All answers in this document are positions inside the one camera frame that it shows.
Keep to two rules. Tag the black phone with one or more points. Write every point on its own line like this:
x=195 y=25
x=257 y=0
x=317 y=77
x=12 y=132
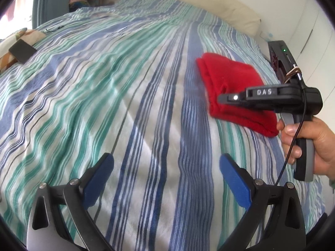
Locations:
x=22 y=51

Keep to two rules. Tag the striped blue green bed cover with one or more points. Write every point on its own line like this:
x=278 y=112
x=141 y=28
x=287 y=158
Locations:
x=123 y=79

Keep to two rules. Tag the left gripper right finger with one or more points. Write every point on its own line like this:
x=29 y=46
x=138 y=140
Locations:
x=285 y=229

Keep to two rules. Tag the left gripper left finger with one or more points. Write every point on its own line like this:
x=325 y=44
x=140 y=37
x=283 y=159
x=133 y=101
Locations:
x=46 y=227

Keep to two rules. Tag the red sweater with white print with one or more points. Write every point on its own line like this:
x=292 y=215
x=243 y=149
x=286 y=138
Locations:
x=222 y=75

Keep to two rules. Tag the white wall socket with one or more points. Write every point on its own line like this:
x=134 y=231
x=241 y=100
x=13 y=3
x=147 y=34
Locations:
x=267 y=36

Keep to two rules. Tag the person's right hand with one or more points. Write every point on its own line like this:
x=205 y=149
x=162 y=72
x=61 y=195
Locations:
x=323 y=140

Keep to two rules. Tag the patterned cushion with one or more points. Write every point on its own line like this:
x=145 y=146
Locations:
x=30 y=36

